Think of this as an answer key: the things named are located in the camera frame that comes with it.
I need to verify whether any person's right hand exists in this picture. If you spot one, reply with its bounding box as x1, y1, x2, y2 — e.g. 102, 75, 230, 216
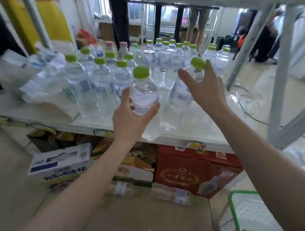
178, 59, 229, 117

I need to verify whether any person's left hand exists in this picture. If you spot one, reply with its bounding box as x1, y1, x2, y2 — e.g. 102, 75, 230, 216
112, 87, 160, 146

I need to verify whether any clear water bottle green cap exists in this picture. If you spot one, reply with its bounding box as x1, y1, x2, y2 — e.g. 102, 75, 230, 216
105, 51, 118, 69
161, 57, 207, 131
130, 66, 159, 141
113, 59, 133, 105
124, 53, 138, 72
64, 54, 98, 118
150, 182, 199, 207
106, 181, 143, 198
91, 57, 117, 117
80, 47, 96, 74

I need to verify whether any white metal shelf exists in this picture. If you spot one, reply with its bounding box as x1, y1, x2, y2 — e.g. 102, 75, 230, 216
0, 0, 305, 154

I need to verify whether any cluster of water bottles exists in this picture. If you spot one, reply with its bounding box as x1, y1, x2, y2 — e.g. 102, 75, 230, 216
142, 38, 231, 91

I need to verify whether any white basket green rim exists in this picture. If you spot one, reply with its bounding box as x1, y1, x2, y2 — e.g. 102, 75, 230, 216
218, 190, 284, 231

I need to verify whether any person's right forearm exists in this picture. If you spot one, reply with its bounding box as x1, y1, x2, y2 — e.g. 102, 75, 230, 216
209, 112, 305, 231

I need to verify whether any person's left forearm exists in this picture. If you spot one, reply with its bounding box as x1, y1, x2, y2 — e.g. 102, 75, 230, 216
23, 140, 134, 231

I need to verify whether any teal cap drink bottle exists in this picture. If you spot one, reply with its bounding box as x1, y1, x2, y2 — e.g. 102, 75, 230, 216
130, 43, 143, 65

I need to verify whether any white orange green carton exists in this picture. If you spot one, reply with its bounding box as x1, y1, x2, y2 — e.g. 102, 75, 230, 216
91, 138, 158, 188

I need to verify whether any beige paper bag green print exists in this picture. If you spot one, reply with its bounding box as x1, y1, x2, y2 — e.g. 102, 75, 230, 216
21, 88, 80, 123

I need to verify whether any pack of small blue bottles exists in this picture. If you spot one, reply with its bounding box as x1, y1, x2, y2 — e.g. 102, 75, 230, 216
89, 44, 104, 57

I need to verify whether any red carton gold emblem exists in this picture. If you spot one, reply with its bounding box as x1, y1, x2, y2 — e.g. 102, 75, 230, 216
153, 144, 243, 199

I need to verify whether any cartoon print white carton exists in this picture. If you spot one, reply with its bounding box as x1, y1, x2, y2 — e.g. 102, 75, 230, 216
27, 142, 93, 191

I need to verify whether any black legged table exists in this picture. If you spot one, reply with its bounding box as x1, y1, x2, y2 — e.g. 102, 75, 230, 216
127, 0, 220, 44

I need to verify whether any red plastic bag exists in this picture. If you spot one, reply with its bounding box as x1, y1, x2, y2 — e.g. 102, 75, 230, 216
77, 28, 97, 46

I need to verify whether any yellow panel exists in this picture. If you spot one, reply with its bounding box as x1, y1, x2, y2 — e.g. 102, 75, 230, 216
4, 0, 73, 54

